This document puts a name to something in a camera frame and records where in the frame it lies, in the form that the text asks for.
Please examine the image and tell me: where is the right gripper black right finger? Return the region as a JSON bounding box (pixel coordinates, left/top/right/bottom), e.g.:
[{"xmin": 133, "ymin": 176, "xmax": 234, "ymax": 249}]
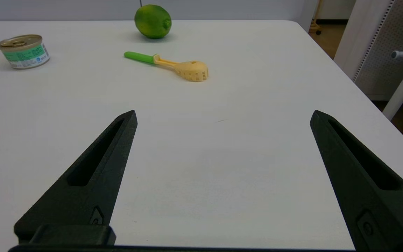
[{"xmin": 310, "ymin": 110, "xmax": 403, "ymax": 252}]

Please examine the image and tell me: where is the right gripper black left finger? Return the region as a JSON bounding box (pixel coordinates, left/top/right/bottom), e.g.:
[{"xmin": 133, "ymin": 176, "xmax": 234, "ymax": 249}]
[{"xmin": 14, "ymin": 110, "xmax": 138, "ymax": 244}]

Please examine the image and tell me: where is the small tin can green label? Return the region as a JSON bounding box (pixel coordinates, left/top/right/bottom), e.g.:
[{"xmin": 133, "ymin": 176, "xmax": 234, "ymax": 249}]
[{"xmin": 0, "ymin": 34, "xmax": 50, "ymax": 69}]

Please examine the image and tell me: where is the white shelf unit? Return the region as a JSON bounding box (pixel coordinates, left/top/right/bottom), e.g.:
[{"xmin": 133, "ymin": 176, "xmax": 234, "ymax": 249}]
[{"xmin": 334, "ymin": 0, "xmax": 403, "ymax": 100}]

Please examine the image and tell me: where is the green lime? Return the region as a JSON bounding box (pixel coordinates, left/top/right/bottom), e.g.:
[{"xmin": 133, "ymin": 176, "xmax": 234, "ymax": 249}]
[{"xmin": 134, "ymin": 4, "xmax": 172, "ymax": 39}]

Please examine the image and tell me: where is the yellow spoon with green handle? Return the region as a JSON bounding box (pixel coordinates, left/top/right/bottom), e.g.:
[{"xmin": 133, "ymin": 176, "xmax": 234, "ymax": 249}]
[{"xmin": 124, "ymin": 51, "xmax": 209, "ymax": 82}]

